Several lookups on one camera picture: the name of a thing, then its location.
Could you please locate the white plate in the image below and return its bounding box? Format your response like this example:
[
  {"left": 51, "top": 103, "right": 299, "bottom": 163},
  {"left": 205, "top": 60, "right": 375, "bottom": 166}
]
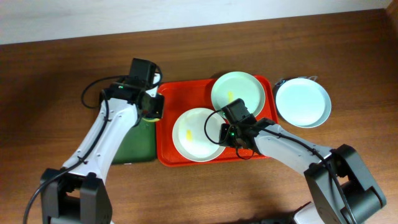
[{"left": 172, "top": 108, "right": 226, "bottom": 162}]

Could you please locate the red plastic tray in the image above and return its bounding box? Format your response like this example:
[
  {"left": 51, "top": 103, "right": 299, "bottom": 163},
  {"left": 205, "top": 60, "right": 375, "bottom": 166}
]
[{"left": 155, "top": 75, "right": 279, "bottom": 167}]

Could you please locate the light green plate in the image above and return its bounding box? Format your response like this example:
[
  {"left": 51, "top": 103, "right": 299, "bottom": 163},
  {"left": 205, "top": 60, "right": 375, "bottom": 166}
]
[{"left": 211, "top": 72, "right": 266, "bottom": 116}]

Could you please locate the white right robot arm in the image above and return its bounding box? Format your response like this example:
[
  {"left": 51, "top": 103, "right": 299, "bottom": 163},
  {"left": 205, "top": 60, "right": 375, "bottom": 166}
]
[{"left": 220, "top": 118, "right": 386, "bottom": 223}]

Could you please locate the dark green tray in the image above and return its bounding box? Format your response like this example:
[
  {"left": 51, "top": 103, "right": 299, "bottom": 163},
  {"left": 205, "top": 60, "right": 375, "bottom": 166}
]
[{"left": 111, "top": 120, "right": 157, "bottom": 165}]

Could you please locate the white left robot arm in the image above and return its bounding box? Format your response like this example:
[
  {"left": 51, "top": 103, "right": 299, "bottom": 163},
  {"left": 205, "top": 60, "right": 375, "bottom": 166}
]
[{"left": 36, "top": 82, "right": 164, "bottom": 223}]

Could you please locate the yellow green sponge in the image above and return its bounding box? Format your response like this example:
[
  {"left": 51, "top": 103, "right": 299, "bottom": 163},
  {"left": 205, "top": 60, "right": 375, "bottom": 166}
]
[{"left": 143, "top": 118, "right": 160, "bottom": 123}]

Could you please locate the light blue plate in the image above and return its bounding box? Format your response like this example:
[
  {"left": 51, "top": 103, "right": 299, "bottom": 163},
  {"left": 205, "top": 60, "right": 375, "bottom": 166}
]
[{"left": 274, "top": 77, "right": 332, "bottom": 128}]

